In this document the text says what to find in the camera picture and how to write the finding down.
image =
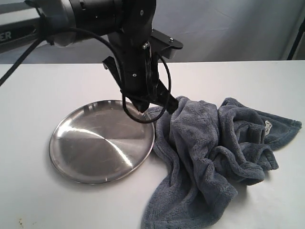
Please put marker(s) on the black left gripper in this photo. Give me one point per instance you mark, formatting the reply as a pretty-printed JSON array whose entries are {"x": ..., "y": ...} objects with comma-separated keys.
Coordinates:
[{"x": 135, "y": 69}]

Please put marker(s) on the grey fleece cloth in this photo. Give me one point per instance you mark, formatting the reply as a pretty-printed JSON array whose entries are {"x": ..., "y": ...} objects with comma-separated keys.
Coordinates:
[{"x": 206, "y": 148}]

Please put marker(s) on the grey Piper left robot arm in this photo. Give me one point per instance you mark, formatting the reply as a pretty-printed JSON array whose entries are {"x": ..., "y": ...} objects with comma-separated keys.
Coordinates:
[{"x": 65, "y": 22}]

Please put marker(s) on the round stainless steel plate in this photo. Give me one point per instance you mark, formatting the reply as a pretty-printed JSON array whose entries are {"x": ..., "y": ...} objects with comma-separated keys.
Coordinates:
[{"x": 99, "y": 143}]

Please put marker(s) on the grey backdrop cloth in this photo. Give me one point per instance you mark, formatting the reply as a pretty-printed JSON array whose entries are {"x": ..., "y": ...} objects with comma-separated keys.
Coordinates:
[{"x": 230, "y": 30}]

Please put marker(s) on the black backdrop stand pole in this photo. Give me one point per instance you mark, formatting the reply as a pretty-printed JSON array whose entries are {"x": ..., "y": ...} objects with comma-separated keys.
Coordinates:
[{"x": 296, "y": 41}]

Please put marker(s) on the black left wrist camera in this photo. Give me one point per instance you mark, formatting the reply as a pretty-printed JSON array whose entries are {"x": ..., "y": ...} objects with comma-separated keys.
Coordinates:
[{"x": 163, "y": 44}]

